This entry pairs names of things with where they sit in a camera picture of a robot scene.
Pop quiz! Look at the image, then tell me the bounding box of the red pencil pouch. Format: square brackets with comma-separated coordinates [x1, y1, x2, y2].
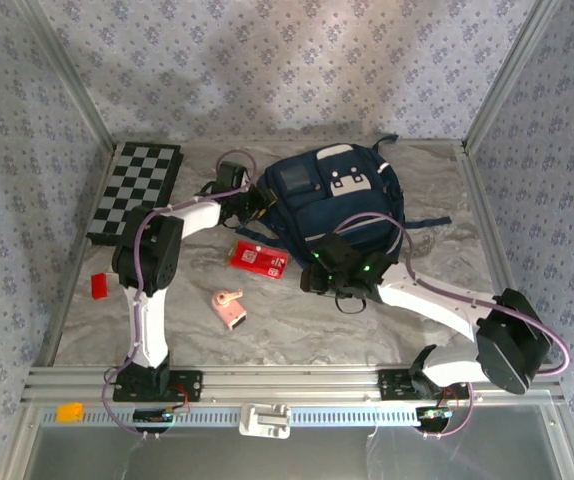
[227, 239, 289, 281]

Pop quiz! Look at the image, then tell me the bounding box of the navy blue backpack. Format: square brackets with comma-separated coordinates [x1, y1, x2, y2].
[235, 132, 453, 281]

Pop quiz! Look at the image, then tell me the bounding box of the pink pencil sharpener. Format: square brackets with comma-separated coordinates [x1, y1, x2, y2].
[210, 288, 248, 332]

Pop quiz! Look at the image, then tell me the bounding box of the black grey chessboard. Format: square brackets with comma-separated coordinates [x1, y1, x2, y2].
[85, 142, 186, 247]

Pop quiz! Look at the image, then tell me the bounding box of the small red block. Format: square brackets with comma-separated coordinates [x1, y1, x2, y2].
[90, 272, 110, 301]

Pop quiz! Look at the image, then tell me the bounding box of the small circuit board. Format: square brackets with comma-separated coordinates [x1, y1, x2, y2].
[415, 405, 454, 422]
[133, 407, 192, 427]

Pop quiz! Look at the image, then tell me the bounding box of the grey metal panel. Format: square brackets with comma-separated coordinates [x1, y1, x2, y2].
[14, 422, 574, 480]

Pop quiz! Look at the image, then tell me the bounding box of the yellow plastic block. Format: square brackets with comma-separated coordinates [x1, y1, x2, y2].
[56, 402, 84, 424]

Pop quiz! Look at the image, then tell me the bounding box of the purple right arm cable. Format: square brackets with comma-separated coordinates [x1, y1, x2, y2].
[329, 212, 572, 441]

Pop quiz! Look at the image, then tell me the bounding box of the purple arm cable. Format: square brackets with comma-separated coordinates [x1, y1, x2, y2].
[329, 212, 572, 441]
[101, 148, 259, 441]

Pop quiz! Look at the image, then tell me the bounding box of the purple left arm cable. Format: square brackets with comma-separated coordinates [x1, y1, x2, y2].
[101, 148, 259, 441]

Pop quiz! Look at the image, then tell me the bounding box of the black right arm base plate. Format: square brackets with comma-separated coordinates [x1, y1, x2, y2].
[377, 368, 471, 401]

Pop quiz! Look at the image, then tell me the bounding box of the aluminium cross rail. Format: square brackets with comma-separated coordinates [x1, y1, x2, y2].
[21, 364, 566, 405]

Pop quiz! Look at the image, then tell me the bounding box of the grey slotted cable duct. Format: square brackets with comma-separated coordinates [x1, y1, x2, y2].
[41, 405, 473, 427]

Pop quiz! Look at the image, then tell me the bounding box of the aluminium side rail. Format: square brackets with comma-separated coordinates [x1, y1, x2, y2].
[459, 147, 556, 371]
[34, 142, 121, 369]

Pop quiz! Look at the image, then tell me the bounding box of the white plastic bracket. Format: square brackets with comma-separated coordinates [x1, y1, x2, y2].
[238, 402, 292, 440]

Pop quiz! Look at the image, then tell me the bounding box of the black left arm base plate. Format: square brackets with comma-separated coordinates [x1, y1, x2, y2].
[112, 369, 204, 404]

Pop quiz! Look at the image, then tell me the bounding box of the aluminium frame post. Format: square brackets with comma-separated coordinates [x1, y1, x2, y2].
[14, 0, 121, 159]
[460, 0, 566, 157]

